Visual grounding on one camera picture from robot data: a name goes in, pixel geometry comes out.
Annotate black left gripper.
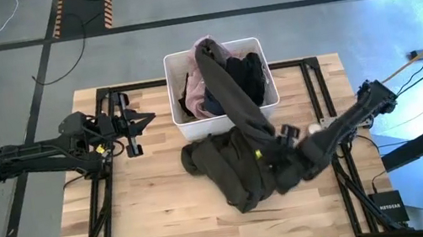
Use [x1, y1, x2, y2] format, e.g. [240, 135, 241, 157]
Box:
[94, 86, 162, 162]

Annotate pink garment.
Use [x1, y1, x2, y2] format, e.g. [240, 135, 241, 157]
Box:
[174, 32, 240, 122]

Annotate black garment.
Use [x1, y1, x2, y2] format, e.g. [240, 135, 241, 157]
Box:
[222, 50, 272, 111]

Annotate dark olive garment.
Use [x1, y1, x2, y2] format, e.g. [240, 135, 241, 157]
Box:
[162, 24, 322, 223]

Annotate white round knob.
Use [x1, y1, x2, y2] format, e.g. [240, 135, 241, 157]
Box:
[306, 121, 325, 136]

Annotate white plastic bin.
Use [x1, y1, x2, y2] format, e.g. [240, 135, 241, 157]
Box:
[160, 34, 285, 144]

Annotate dark blue garment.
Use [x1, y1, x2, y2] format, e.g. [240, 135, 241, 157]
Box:
[199, 92, 230, 119]

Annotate black hazard-striped mat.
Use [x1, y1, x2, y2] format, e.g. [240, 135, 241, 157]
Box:
[46, 0, 121, 39]

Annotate black aluminium frame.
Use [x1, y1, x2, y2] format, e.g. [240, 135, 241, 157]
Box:
[0, 36, 423, 237]

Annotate grey metal bracket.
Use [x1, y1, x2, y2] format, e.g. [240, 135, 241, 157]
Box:
[320, 114, 340, 130]

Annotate long black looped cable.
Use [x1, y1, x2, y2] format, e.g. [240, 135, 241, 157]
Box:
[19, 0, 112, 88]

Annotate thin black switch cable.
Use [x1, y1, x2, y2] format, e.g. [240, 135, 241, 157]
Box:
[368, 169, 391, 196]

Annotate black Netgear switch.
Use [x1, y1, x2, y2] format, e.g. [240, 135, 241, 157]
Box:
[367, 187, 410, 229]

